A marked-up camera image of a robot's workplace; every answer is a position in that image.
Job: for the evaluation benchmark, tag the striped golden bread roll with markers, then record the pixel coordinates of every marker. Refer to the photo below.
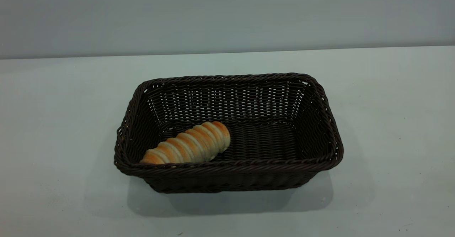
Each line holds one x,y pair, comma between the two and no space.
192,144

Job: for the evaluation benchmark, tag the black wicker basket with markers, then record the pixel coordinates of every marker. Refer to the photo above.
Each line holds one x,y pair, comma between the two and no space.
227,178

